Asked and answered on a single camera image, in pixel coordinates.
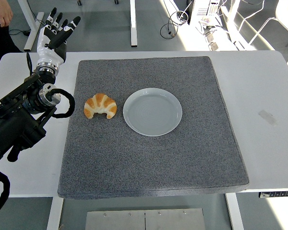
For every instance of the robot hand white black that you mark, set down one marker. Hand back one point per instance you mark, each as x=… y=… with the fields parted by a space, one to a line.
x=50 y=54

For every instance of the person's hand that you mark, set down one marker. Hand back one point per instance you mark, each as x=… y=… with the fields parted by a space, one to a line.
x=3 y=15

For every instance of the golden croissant bread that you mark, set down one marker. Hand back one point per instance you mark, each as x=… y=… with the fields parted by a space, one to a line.
x=100 y=103

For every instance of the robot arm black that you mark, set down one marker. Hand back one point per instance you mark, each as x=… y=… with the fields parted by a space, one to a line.
x=14 y=124

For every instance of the white round plate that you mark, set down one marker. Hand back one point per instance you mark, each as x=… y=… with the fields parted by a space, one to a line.
x=152 y=112

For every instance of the grey metal plate with screws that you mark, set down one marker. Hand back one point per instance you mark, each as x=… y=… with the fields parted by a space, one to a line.
x=144 y=220

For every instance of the person's leg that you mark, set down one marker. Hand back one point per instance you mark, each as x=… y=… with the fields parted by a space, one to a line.
x=2 y=40

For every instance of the white desk leg with foot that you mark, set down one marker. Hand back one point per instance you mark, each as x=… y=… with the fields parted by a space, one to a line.
x=133 y=24
x=33 y=31

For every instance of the grey felt mat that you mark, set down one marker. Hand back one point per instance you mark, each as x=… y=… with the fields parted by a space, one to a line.
x=158 y=158

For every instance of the white computer case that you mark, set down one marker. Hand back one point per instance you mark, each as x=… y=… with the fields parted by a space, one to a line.
x=204 y=10

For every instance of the white table leg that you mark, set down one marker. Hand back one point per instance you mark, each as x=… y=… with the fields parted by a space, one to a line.
x=234 y=210
x=55 y=213

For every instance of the white power strip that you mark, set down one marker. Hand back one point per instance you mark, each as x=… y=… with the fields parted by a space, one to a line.
x=216 y=38

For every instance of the clear tape strip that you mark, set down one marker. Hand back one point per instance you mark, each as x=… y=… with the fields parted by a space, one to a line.
x=267 y=117

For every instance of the black table control panel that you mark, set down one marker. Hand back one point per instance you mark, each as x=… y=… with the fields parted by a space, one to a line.
x=278 y=194

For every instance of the white frame chair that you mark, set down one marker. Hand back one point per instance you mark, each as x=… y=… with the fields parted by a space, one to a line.
x=282 y=14

